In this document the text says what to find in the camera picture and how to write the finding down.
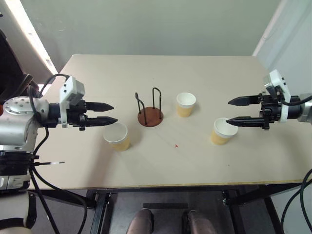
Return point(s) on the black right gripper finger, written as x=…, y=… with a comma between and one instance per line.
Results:
x=243, y=101
x=246, y=122

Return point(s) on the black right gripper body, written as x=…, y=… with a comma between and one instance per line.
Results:
x=271, y=109

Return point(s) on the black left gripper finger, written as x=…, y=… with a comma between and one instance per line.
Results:
x=100, y=107
x=102, y=121

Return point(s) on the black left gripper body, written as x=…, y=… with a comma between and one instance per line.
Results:
x=75, y=113

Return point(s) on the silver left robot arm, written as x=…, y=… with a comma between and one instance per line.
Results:
x=17, y=126

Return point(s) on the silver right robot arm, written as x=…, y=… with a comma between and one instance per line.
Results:
x=304, y=111

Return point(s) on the yellow paper cup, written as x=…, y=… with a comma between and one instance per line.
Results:
x=185, y=109
x=219, y=139
x=120, y=143

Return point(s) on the dark brown furniture piece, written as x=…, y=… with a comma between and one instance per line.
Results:
x=9, y=73

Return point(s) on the dark rounded shape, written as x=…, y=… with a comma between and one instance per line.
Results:
x=201, y=223
x=141, y=221

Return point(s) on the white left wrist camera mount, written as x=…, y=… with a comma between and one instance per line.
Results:
x=69, y=90

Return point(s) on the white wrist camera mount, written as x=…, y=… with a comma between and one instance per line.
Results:
x=278, y=80
x=69, y=90

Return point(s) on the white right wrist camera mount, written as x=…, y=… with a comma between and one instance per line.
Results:
x=278, y=80

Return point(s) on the black metal table frame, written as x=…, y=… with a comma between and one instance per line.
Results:
x=102, y=212

